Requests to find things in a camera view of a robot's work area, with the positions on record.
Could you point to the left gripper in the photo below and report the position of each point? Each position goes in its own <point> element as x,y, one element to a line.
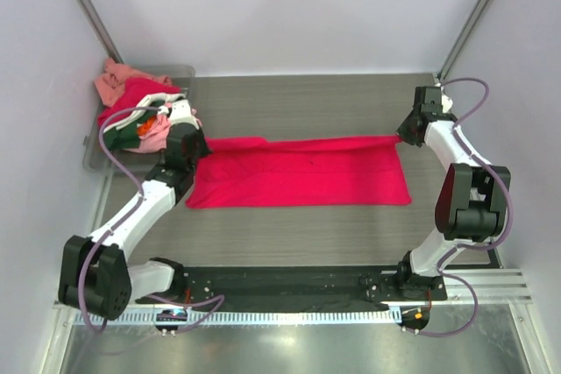
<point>198,146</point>

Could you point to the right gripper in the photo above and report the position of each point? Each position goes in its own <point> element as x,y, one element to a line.
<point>408,130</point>

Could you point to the magenta t shirt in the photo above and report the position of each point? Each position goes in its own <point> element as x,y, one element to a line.
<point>255,172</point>

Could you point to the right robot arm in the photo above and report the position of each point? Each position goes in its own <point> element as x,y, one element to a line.
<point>473,205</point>

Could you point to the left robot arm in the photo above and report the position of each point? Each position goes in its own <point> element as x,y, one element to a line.
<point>95,276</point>

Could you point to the light pink t shirt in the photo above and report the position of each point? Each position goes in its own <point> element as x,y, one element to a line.
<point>154,140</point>

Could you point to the orange garment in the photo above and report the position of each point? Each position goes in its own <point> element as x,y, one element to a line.
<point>145,127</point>

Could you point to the green white t shirt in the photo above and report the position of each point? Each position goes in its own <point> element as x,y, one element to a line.
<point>116,136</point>

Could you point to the crimson t shirt in tray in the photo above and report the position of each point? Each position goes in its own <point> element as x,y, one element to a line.
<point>141,92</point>

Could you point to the salmon pink t shirt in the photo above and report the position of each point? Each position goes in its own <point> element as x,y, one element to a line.
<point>111,83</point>

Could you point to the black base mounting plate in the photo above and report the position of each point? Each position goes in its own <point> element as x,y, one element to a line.
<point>305,289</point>

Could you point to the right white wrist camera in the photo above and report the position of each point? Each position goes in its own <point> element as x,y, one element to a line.
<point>446,102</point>

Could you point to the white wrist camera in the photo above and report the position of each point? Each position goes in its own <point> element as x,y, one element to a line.
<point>178,112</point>
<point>446,102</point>

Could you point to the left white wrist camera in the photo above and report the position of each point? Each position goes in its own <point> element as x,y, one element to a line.
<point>178,112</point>

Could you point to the right aluminium table rail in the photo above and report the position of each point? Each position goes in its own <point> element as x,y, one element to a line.
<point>482,112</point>

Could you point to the right aluminium frame post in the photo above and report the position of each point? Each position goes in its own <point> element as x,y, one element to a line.
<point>477,13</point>

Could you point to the aluminium frame post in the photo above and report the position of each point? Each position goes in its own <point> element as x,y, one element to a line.
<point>477,13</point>
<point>100,30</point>

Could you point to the white slotted cable duct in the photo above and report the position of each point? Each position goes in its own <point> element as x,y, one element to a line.
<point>174,316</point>

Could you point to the left aluminium frame post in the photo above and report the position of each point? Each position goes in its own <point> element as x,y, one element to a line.
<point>100,30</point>

